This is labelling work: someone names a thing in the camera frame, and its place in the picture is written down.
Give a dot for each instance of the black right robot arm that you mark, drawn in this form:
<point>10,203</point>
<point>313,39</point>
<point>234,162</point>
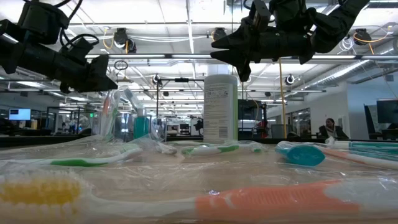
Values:
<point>339,21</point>

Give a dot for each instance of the clear acrylic toothbrush holder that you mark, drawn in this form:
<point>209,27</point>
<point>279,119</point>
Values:
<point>126,124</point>

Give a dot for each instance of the white wipes canister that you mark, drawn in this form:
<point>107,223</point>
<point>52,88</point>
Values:
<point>220,109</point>

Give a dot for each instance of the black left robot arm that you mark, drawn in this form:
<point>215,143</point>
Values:
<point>40,21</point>

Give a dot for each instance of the person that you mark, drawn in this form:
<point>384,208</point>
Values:
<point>331,130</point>

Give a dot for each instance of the black camera on tripod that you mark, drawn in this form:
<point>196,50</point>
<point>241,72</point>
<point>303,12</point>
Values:
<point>199,124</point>

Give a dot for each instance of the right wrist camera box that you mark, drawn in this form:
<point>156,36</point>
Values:
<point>261,12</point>

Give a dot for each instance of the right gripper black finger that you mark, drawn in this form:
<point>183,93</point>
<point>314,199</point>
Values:
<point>236,56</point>
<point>239,39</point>

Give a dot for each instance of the black cabinet with red parts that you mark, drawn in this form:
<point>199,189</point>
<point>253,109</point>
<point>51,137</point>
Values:
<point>248,112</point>

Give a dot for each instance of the purple white toothbrush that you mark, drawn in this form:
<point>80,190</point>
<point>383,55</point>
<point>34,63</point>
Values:
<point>166,149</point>

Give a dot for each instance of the black background rig frame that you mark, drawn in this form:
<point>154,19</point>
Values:
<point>182,80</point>

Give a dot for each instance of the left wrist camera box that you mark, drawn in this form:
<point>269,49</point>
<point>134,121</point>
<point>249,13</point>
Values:
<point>79,49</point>

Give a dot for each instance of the small blue mouthwash bottle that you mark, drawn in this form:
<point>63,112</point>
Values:
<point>304,155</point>
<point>141,127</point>

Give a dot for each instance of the black aluminium table frame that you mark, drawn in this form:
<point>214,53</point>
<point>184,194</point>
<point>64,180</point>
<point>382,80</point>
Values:
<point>46,141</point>

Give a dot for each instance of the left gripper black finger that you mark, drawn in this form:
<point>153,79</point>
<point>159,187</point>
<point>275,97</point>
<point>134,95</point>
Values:
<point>102,87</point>
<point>99,68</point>

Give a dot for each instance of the monitor with blue screen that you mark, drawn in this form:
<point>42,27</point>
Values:
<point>19,114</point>

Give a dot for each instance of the grey bin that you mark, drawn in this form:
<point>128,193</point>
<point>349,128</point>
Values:
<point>276,130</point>

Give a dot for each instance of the teal toothbrush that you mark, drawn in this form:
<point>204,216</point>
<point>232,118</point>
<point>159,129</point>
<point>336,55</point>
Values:
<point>373,144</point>

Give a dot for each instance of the dark monitor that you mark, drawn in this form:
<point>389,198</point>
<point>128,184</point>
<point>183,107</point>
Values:
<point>388,112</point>

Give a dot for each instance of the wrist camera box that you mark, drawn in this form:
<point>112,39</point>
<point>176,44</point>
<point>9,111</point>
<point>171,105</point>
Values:
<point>79,49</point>
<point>261,12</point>

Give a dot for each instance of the blue white toothbrush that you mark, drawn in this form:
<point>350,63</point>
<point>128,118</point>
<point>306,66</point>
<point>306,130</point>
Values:
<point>130,97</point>

